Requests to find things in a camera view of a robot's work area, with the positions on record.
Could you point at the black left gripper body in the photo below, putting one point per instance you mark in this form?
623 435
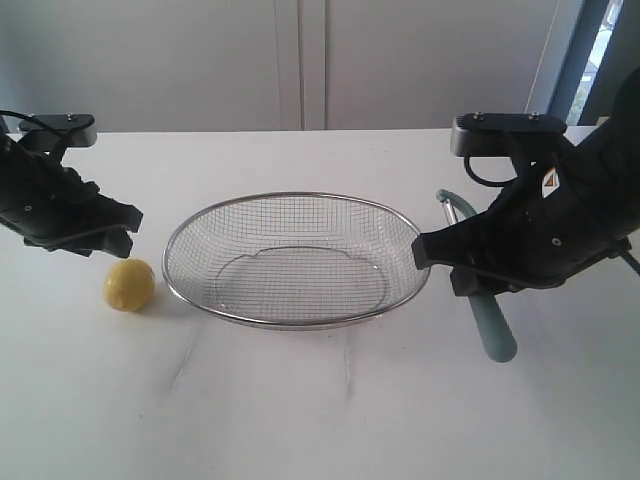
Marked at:
42 200

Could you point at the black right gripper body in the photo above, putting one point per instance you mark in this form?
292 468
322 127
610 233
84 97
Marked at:
564 212

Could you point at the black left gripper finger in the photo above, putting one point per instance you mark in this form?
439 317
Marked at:
115 242
109 213

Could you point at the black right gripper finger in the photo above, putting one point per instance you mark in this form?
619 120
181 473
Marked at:
467 282
459 245

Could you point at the yellow lemon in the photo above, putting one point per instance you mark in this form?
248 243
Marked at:
129 285

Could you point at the teal handled peeler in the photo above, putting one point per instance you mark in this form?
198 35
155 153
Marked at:
496 336

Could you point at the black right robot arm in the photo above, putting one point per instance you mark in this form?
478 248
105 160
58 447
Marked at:
620 131

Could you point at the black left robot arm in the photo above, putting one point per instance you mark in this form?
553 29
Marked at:
51 207

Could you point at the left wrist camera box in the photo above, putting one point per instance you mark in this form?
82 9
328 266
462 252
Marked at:
43 132

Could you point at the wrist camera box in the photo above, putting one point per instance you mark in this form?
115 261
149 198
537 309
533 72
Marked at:
43 132
480 134

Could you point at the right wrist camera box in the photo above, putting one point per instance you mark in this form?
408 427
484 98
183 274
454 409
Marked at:
480 134

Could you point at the oval wire mesh basket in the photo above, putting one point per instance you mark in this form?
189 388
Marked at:
294 260

